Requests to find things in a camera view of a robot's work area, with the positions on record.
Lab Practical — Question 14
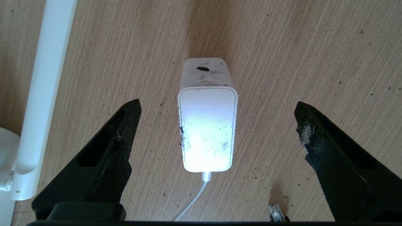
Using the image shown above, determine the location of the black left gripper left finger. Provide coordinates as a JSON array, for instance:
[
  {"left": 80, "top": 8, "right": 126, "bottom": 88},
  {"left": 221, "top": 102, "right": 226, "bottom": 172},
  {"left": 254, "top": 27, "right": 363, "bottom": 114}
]
[{"left": 31, "top": 99, "right": 142, "bottom": 220}]

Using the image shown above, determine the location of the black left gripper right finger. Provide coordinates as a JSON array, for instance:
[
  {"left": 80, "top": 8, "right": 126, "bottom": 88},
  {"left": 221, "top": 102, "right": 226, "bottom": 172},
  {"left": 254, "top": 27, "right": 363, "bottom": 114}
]
[{"left": 295, "top": 101, "right": 402, "bottom": 222}]

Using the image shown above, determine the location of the black ethernet cable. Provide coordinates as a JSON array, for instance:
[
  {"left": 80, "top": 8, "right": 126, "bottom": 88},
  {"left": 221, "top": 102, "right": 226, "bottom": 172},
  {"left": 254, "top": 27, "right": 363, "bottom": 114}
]
[{"left": 269, "top": 203, "right": 287, "bottom": 222}]

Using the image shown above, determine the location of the white router with antennas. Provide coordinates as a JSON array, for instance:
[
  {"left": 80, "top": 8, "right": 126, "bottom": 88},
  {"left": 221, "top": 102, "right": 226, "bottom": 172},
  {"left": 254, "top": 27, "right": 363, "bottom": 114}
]
[{"left": 0, "top": 0, "right": 78, "bottom": 201}]

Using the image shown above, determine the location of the white power adapter with cord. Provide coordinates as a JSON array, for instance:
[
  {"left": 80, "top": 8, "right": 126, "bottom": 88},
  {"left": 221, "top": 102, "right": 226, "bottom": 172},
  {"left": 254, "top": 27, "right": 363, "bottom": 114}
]
[{"left": 173, "top": 171, "right": 213, "bottom": 221}]

